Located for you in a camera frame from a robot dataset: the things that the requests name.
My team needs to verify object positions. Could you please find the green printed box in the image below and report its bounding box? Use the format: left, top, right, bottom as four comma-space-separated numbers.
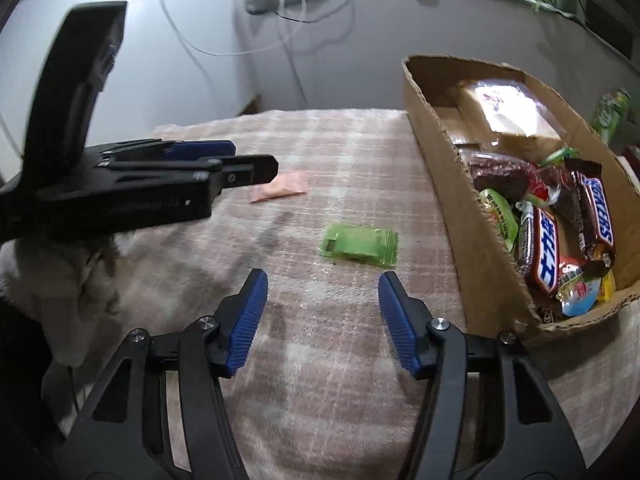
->
590, 87, 634, 144

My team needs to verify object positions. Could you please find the cardboard box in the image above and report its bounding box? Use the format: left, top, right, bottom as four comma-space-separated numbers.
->
400, 54, 640, 348

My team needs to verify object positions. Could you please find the packaged toast bread slice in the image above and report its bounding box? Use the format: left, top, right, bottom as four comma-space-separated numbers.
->
457, 79, 569, 149

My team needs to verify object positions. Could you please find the light blue jelly cup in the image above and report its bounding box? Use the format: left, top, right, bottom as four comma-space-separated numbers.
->
555, 260, 602, 317

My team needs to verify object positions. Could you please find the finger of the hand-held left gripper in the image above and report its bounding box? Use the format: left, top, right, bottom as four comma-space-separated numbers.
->
85, 139, 237, 162
100, 154, 280, 190

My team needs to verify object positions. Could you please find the black cable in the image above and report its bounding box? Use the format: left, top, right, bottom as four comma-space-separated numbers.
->
272, 0, 353, 108

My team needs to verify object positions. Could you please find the pink checked blanket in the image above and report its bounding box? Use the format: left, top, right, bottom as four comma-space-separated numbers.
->
42, 107, 640, 480

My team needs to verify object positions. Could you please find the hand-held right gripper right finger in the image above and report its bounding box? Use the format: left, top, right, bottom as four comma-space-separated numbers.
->
377, 270, 587, 480

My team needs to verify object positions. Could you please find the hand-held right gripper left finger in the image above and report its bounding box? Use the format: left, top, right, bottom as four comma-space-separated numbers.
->
55, 267, 269, 480

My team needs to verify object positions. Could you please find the clear red-trimmed cake packet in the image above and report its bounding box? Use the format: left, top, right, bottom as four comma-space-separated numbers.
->
470, 151, 551, 202

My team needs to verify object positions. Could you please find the white cable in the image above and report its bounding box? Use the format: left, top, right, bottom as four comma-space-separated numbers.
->
141, 0, 308, 57

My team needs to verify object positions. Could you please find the green striped snack packet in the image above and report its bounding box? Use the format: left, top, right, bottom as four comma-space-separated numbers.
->
479, 187, 522, 254

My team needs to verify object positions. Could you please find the white fluffy cloth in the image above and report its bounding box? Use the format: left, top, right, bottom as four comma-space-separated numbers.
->
0, 232, 132, 367

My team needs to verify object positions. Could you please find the brown chocolate bar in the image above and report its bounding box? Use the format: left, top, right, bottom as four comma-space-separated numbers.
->
515, 201, 568, 297
565, 157, 617, 269

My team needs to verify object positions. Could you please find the small green candy packet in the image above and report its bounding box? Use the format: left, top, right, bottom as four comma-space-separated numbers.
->
539, 144, 582, 167

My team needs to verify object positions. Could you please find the pink snack packet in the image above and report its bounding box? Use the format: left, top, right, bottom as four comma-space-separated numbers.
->
249, 170, 309, 205

